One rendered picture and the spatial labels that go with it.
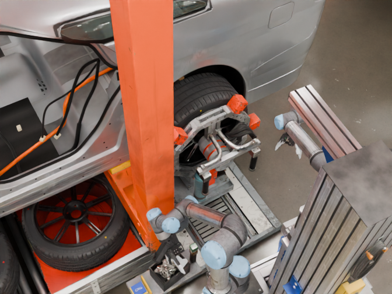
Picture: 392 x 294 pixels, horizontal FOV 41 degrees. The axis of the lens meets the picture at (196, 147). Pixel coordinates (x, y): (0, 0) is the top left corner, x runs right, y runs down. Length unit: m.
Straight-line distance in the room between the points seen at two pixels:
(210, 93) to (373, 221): 1.58
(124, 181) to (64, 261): 0.60
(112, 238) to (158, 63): 1.62
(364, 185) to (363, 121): 2.91
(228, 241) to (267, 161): 2.06
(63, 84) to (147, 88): 1.45
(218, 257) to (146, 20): 1.00
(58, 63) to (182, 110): 0.93
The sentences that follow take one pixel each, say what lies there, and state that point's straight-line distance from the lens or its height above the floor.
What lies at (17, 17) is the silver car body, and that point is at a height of 1.92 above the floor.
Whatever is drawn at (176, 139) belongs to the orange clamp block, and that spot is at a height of 1.10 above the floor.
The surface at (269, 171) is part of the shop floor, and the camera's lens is 4.15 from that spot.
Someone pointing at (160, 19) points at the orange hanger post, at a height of 2.28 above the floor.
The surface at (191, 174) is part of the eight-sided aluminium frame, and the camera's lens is 3.31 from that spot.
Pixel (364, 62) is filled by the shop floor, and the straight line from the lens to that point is 5.13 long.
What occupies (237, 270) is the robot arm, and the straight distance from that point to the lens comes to 2.60.
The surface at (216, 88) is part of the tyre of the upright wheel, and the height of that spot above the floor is 1.16.
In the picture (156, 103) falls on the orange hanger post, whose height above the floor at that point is 1.87.
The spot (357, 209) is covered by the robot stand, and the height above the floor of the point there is 2.03.
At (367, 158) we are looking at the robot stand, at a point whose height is 2.03.
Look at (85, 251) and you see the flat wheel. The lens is 3.26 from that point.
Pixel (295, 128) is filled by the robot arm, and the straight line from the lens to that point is 2.69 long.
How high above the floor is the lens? 3.45
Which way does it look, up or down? 55 degrees down
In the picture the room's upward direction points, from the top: 3 degrees clockwise
